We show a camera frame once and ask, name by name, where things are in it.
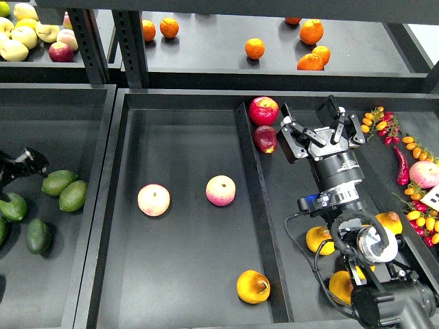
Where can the orange on shelf top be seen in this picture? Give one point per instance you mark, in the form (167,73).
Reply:
(292,20)

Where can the orange on shelf front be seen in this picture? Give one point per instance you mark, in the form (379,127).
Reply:
(310,62)

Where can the pink apple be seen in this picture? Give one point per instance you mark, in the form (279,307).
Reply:
(220,190)
(153,200)

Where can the green avocado left edge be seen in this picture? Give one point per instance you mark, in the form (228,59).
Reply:
(4,229)

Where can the cherry tomato bunch lower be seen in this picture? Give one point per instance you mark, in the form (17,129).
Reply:
(423,218)

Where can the pale apple on shelf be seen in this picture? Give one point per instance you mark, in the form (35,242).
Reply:
(25,35)

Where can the yellow green apple shelf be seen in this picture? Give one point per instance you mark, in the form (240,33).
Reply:
(47,33)

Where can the cherry tomato bunch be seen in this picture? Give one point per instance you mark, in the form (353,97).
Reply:
(423,218)
(383,123)

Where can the pink apple right edge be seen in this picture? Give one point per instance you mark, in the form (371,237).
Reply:
(424,173)

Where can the pale pear front left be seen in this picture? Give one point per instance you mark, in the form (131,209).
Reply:
(13,51)

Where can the yellow pear bottom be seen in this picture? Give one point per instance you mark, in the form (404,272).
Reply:
(341,287)

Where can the orange on shelf right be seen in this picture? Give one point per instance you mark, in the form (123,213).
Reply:
(323,52)

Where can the large orange on shelf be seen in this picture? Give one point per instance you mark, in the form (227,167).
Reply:
(311,31)

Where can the green avocado far left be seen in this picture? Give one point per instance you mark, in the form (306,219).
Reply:
(15,209)

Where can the red apple on shelf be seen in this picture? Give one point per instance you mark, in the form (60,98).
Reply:
(61,52)

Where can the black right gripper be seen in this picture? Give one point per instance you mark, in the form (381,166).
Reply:
(329,149)

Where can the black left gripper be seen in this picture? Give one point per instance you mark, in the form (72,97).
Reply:
(28,163)

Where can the dark green avocado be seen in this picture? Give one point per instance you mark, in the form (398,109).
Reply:
(38,237)

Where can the dark red apple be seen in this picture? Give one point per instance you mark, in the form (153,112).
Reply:
(265,140)

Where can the black divider left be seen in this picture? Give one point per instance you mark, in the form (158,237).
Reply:
(269,252)

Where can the pink apple centre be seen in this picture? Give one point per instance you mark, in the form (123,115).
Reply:
(220,190)

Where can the black shelf rack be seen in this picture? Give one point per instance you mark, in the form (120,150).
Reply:
(372,48)

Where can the bright red apple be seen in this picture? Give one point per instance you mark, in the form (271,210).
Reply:
(263,111)

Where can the black left tray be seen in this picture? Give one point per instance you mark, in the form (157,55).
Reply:
(69,125)

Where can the cherry tomato bunch upper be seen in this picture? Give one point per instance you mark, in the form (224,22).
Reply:
(383,123)

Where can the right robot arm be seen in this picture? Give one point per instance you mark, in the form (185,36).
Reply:
(386,293)

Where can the red chili pepper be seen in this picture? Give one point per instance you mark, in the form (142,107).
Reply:
(403,176)

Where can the yellow pear middle hidden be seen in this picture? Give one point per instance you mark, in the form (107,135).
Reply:
(361,273)

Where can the peach on shelf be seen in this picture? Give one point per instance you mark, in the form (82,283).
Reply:
(67,36)

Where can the pink apple left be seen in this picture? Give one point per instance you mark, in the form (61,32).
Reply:
(153,200)

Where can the orange on shelf centre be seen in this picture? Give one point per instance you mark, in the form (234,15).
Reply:
(254,48)

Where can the green avocado upper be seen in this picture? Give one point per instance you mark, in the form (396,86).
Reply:
(57,181)

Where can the yellow lemon on shelf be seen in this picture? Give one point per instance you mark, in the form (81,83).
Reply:
(27,22)

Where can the white label card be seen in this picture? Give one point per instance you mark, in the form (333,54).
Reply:
(431,199)

